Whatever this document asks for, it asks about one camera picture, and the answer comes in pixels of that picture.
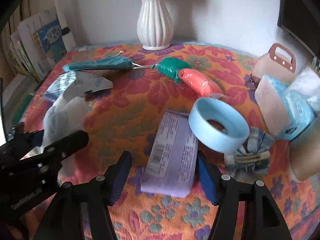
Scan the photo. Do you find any pink handled container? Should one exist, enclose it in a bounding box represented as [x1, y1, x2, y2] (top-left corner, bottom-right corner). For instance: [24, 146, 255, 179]
[250, 43, 296, 86]

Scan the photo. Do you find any blue white patterned packet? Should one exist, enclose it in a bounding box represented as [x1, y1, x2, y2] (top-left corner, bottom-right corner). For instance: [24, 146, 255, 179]
[42, 71, 113, 102]

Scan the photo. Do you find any floral tablecloth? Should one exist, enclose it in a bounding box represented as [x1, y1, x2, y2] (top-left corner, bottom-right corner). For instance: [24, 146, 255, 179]
[7, 43, 320, 240]

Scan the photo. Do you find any white plush with blue bow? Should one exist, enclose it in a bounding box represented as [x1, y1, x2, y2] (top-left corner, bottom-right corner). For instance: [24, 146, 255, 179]
[41, 94, 90, 181]

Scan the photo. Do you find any beige cylinder tube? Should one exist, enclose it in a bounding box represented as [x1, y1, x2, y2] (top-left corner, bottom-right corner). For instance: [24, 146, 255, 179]
[289, 115, 320, 183]

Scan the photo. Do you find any white ribbed vase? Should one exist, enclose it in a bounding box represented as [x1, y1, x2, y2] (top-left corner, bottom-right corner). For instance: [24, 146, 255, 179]
[137, 0, 174, 51]

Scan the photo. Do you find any purple tissue pack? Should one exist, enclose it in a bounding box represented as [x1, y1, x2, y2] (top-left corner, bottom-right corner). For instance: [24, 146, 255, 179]
[140, 111, 198, 198]

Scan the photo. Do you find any black television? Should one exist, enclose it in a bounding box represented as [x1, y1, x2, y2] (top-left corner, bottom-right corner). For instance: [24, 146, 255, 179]
[277, 0, 319, 57]

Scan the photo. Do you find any blue tissue pack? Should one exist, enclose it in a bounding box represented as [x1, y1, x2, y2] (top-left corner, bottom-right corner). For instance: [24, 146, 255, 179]
[254, 66, 319, 141]

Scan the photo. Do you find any stack of books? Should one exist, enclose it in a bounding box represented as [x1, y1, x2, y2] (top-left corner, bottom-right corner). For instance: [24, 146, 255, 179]
[0, 7, 68, 81]

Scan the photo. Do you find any light blue ring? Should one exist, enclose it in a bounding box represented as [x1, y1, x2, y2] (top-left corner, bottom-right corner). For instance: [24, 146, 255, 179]
[188, 97, 251, 154]

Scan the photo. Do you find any blue plaid bow hair clip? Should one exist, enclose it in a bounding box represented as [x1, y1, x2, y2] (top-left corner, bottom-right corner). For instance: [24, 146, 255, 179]
[224, 127, 275, 181]

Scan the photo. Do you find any teal pouch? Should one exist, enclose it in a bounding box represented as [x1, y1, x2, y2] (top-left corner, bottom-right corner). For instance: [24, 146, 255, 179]
[62, 56, 133, 72]

